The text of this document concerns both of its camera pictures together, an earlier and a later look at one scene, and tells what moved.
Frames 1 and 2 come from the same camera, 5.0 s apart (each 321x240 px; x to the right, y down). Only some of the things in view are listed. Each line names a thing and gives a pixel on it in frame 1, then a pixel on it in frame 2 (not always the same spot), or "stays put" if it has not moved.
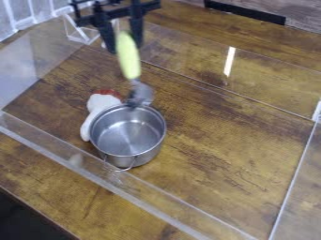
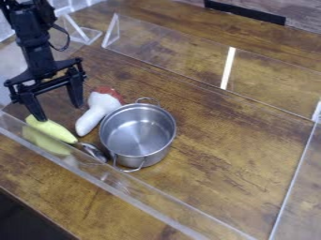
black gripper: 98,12 -> 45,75
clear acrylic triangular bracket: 82,35 stays put
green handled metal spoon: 142,93 -> 55,139
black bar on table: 245,12 stays put
